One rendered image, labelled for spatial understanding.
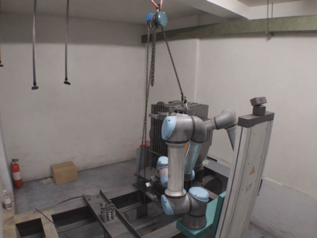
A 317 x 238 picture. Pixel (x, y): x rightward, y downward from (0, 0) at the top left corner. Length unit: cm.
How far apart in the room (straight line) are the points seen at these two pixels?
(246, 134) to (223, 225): 57
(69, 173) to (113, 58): 228
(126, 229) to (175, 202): 87
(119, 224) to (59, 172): 212
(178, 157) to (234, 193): 36
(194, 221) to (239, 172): 38
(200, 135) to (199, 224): 51
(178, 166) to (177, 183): 9
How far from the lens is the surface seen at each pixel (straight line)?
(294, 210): 290
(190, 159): 122
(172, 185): 111
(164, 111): 211
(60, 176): 388
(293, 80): 263
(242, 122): 103
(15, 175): 394
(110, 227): 193
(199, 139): 111
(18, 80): 375
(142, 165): 265
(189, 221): 127
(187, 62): 350
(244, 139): 104
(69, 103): 390
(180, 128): 102
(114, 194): 236
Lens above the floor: 198
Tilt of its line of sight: 14 degrees down
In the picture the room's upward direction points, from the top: 2 degrees clockwise
